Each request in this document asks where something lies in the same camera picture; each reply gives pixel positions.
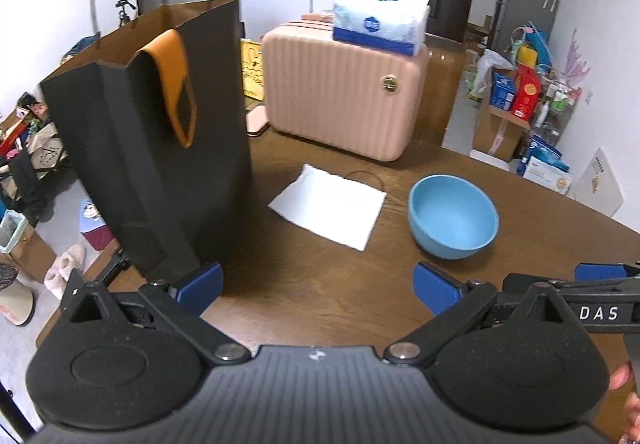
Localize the blue ribbed bowl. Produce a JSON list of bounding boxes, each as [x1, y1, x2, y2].
[[407, 175, 500, 260]]

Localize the white paper sheet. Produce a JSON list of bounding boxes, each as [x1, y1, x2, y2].
[[267, 163, 388, 252]]

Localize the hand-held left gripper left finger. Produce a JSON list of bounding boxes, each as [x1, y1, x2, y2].
[[62, 262, 251, 366]]

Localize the wire storage rack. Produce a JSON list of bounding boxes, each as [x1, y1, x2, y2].
[[535, 79, 583, 145]]

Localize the pink ribbed suitcase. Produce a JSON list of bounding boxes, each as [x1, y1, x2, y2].
[[261, 21, 431, 162]]

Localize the red cartoon stool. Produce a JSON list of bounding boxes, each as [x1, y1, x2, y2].
[[80, 199, 116, 250]]

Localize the yellow printed sign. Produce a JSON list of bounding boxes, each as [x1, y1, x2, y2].
[[240, 39, 265, 100]]

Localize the blue white refill pack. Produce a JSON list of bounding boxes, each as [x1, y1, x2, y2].
[[517, 136, 573, 195]]

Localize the camera tripod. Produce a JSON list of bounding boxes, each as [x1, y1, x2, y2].
[[115, 0, 150, 27]]

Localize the black paper bag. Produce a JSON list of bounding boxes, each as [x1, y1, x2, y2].
[[40, 0, 253, 286]]

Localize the red gift box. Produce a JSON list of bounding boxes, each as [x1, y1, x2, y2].
[[511, 65, 543, 120]]

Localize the white shoes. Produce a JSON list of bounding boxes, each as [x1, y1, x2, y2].
[[44, 244, 87, 300]]

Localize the thin black loop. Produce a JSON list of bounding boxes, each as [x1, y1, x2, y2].
[[345, 170, 386, 193]]

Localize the person's right hand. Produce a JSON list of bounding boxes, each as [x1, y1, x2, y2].
[[609, 361, 640, 430]]

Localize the cardboard box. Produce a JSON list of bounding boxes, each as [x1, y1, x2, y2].
[[472, 104, 531, 162]]

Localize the white triangular sign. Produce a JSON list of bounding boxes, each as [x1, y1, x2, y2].
[[572, 147, 626, 219]]

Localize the pink wall decoration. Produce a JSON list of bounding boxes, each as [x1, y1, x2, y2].
[[562, 28, 591, 85]]

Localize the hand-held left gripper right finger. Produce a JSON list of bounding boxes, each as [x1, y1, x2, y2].
[[384, 262, 581, 367]]

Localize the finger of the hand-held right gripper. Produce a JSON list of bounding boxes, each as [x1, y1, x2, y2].
[[502, 273, 581, 307], [575, 262, 640, 281]]

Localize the white plastic bag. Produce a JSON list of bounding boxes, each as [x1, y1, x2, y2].
[[472, 49, 516, 97]]

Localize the blue carton box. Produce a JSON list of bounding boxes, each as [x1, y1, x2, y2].
[[490, 71, 516, 111]]

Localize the pink flat case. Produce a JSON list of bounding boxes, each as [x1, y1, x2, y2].
[[247, 105, 268, 137]]

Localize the blue white tissue pack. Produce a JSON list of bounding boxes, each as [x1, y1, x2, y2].
[[332, 0, 431, 57]]

